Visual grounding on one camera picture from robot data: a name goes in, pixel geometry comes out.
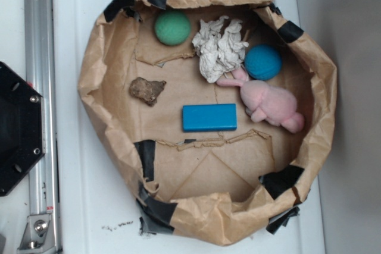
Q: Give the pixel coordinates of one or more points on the blue felt ball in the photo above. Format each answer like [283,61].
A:
[263,62]

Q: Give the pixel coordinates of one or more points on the aluminium extrusion rail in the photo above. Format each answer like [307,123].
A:
[39,45]

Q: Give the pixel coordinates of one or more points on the crumpled white paper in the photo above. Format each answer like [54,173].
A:
[220,50]

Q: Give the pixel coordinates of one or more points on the brown rock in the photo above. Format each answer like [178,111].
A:
[145,90]

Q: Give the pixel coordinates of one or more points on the blue rectangular block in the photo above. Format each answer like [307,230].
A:
[212,117]

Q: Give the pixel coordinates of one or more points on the green felt ball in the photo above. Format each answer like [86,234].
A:
[172,27]

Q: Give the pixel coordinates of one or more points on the brown paper bag bin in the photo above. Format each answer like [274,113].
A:
[216,186]

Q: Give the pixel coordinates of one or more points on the pink plush bunny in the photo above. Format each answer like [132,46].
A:
[275,105]

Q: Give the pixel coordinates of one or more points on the white tray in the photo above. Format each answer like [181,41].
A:
[98,213]

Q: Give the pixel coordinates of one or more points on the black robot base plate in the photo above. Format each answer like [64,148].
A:
[21,126]

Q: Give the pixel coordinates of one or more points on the metal corner bracket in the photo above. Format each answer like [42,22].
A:
[38,236]

